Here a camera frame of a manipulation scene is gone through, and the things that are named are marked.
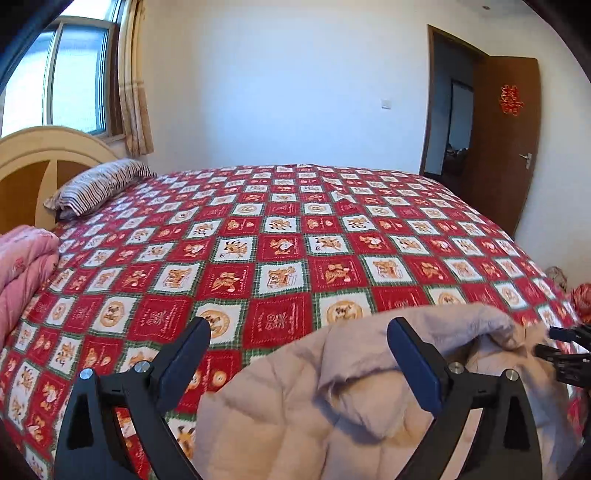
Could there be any beige quilted down coat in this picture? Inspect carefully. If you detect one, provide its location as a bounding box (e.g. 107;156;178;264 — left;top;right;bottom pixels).
192;303;579;479

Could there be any pink folded quilt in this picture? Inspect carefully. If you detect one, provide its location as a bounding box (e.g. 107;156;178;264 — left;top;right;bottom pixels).
0;225;59;347

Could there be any red patchwork cartoon bedspread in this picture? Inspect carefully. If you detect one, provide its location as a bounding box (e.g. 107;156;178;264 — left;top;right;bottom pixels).
1;165;576;479

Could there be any striped pillow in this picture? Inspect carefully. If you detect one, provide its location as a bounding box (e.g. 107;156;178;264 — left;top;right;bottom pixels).
43;158;154;219

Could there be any red double happiness decoration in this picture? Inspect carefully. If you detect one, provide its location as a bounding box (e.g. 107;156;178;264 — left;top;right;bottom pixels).
499;84;525;117

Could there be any beige checked curtain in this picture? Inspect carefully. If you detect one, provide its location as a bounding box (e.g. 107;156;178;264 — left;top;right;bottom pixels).
117;0;154;158

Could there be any cream wooden headboard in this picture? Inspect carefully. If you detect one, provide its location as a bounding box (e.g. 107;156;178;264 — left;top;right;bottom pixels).
0;126;118;234

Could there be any brown wooden door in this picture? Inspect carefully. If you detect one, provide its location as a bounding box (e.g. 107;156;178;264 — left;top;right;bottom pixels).
419;24;542;239

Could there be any silver door handle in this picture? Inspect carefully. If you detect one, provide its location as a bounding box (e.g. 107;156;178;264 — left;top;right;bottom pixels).
520;153;533;170

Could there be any window with metal frame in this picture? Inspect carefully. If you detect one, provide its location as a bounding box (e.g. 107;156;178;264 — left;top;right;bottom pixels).
1;1;120;138

